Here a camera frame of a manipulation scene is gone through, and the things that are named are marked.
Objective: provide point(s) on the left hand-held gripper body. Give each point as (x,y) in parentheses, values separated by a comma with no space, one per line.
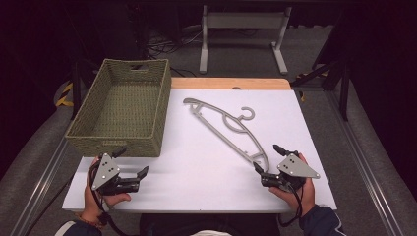
(105,170)

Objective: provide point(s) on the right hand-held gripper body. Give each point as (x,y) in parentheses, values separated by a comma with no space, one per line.
(295,167)

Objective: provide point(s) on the green woven basket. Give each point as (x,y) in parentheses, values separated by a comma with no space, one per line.
(128,108)

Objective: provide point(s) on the grey plastic clothes hanger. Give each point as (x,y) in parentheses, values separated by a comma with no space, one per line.
(214,130)

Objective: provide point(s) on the person's right hand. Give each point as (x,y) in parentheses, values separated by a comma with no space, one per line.
(306,196)

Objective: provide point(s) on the person's left hand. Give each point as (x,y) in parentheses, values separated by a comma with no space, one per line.
(90,203)

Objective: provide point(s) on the white board sheet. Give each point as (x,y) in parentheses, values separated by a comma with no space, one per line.
(203,177)

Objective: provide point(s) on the black metal stand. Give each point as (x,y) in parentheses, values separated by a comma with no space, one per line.
(342,88)
(76,91)

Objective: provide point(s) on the person's dark clothed body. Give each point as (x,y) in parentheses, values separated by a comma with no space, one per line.
(209,226)

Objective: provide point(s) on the yellow black hazard tape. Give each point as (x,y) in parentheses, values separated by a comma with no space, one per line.
(65,98)

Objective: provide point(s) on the metal floor rail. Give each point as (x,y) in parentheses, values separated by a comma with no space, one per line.
(360,154)
(42,190)

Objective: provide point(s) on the white metal table frame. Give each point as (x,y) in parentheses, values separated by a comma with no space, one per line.
(244,21)

